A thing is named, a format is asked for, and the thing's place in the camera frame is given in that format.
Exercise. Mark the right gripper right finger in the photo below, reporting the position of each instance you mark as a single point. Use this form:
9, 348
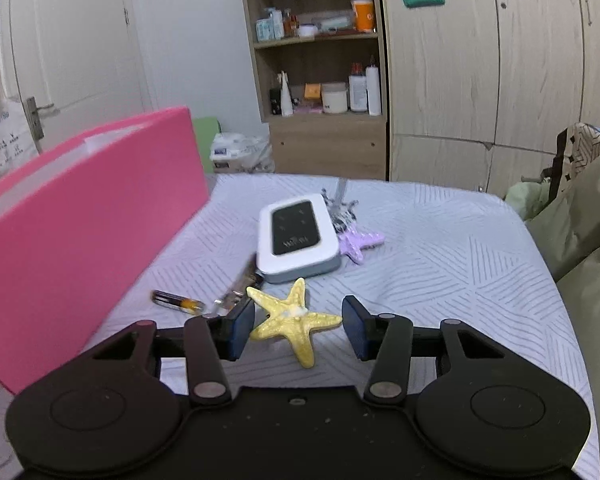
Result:
387, 340

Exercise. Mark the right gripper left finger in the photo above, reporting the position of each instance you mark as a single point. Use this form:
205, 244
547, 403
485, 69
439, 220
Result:
210, 341

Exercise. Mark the small battery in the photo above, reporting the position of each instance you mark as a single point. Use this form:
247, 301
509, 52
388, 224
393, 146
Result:
175, 302

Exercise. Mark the yellow starfish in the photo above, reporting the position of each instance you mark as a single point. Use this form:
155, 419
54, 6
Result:
292, 320

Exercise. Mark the purple starfish keychain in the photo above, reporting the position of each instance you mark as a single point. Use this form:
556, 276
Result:
353, 242

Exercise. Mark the white black wifi router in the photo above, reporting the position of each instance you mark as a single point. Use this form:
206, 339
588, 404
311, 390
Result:
296, 239

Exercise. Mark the pink cardboard box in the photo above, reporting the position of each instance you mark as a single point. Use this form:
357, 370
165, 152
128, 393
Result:
79, 224

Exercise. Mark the red keys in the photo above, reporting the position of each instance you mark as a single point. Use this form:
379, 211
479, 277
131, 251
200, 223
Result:
249, 277

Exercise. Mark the white patterned bedsheet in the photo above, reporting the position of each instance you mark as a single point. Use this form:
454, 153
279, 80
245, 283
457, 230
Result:
448, 253

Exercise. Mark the white plastic package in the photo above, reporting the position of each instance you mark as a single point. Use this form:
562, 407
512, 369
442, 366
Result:
234, 153

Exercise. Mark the green folding table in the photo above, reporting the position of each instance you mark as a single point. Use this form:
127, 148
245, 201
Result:
205, 129

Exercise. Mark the green quilted jacket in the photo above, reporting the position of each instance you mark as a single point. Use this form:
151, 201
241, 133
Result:
566, 233

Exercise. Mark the white jar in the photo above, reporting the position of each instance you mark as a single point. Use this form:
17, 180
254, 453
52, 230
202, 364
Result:
335, 98

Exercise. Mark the light wood wardrobe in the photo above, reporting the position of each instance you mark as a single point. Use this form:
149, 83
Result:
480, 89

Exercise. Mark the white bottle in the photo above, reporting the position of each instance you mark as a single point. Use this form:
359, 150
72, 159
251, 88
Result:
373, 90

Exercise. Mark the white tote bag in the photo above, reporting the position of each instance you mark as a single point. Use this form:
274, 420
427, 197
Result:
16, 143

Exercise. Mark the white door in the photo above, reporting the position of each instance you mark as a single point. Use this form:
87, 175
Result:
73, 65

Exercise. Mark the wooden shelf unit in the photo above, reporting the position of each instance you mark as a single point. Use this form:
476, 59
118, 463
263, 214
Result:
296, 46

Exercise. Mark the orange cup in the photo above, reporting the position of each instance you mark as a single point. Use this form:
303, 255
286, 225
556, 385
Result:
364, 15

